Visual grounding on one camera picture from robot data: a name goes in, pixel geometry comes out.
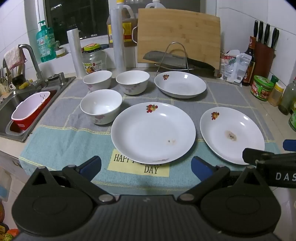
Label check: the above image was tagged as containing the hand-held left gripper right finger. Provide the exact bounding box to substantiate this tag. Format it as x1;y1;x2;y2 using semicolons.
176;156;270;202

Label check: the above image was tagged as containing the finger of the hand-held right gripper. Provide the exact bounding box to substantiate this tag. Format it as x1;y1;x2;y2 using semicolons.
283;139;296;151
242;148;296;166

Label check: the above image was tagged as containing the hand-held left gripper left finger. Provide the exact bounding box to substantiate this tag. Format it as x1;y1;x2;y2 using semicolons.
23;156;115;205

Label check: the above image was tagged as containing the large white fruit-print plate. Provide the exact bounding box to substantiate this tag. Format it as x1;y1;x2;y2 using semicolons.
110;103;196;164

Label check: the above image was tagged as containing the white floral bowl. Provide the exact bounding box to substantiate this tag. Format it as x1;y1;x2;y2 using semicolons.
83;70;113;91
116;71;150;95
80;89;123;126

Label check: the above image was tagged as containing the blue grey checked table mat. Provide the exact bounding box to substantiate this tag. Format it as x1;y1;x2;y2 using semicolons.
19;72;282;193

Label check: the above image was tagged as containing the dark glass bottle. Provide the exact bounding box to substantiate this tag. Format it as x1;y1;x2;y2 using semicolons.
278;78;296;116

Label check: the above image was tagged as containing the yellow lid spice jar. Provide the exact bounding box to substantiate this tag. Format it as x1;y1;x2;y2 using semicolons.
268;82;286;107

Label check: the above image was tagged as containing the green lid sauce jar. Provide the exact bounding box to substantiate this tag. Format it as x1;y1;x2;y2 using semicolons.
250;75;275;102

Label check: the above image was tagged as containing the red and white colander basket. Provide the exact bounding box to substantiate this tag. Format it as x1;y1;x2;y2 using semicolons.
11;91;52;131

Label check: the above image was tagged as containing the dark soy sauce bottle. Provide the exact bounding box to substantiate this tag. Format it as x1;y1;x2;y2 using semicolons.
242;36;257;87

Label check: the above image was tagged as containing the stainless steel sink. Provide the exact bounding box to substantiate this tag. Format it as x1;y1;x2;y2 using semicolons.
0;74;77;143

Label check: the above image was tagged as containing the silver white packet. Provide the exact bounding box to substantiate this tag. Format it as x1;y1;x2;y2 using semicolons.
228;53;252;83

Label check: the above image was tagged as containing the brown knife block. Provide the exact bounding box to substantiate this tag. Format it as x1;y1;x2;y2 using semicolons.
253;41;277;80

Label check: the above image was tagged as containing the red and white packet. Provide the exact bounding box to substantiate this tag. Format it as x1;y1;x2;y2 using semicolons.
220;49;241;80

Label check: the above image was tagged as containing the glass jar with green lid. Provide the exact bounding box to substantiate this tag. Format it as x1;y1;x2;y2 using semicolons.
82;44;107;75

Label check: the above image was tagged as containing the white utensil cup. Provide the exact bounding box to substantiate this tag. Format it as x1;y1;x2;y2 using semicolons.
0;66;11;95

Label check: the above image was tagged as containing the small potted plant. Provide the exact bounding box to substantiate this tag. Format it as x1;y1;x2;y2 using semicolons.
54;41;65;58

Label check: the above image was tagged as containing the steel faucet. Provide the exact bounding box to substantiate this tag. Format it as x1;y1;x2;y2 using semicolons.
18;44;48;88

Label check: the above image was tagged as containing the tall cling film roll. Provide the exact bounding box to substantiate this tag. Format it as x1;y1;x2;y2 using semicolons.
110;8;127;74

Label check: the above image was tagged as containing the green dish soap bottle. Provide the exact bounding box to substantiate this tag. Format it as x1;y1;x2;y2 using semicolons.
36;20;56;62

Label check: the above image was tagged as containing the pink white dishcloth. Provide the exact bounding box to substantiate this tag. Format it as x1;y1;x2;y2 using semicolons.
3;46;27;70

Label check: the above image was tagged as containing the bamboo cutting board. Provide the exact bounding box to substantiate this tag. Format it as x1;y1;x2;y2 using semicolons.
132;8;221;70

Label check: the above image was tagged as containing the cooking oil bottle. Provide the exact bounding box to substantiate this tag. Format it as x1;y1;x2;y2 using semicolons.
107;0;136;48

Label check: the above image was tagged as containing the dark window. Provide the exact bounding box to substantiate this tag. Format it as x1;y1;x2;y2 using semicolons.
44;0;110;39

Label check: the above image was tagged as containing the white plastic jug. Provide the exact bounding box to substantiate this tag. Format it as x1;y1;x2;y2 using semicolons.
148;0;167;10

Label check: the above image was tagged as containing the black handled kitchen knife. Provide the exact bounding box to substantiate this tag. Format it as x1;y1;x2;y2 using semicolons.
143;51;215;70

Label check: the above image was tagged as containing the steel wire rack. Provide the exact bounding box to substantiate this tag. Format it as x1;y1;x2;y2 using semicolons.
155;42;194;74

